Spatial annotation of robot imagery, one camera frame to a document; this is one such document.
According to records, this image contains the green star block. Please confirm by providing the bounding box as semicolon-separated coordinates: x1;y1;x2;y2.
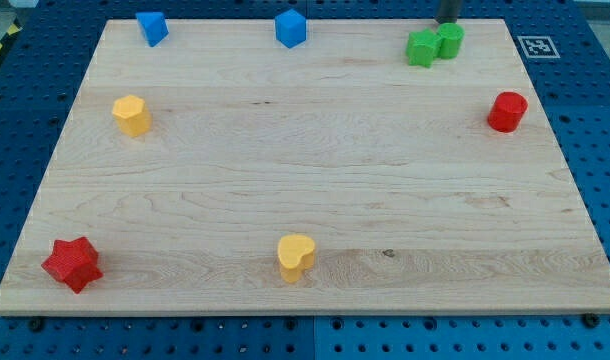
405;28;442;68

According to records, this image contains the black screw bottom right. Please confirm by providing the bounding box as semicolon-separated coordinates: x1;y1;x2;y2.
582;313;601;329

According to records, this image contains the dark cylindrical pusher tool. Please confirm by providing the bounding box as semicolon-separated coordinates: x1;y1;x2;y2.
435;0;463;24

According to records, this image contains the black screw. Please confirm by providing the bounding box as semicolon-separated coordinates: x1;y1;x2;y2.
582;313;601;329
27;317;45;333

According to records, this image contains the yellow hexagon block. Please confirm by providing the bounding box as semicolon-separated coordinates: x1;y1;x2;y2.
112;95;152;137

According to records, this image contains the blue cube block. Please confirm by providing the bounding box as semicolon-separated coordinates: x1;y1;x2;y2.
274;9;307;48

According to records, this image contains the light wooden board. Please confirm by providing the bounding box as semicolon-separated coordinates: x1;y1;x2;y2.
0;19;610;317

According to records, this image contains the green cylinder block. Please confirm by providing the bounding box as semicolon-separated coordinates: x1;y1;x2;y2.
437;22;465;59

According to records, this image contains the yellow heart block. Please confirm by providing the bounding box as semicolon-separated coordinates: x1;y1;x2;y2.
277;234;316;283

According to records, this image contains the white fiducial marker tag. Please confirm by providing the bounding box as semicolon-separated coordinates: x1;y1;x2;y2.
517;35;560;59

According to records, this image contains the blue wedge block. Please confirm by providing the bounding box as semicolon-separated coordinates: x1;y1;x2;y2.
135;12;169;47

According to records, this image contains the red star block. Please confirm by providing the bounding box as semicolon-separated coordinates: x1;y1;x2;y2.
41;237;103;294

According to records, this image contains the red cylinder block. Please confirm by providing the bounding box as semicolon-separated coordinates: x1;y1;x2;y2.
487;91;528;133

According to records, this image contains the black screw bottom left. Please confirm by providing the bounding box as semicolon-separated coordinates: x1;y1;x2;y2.
27;317;45;333

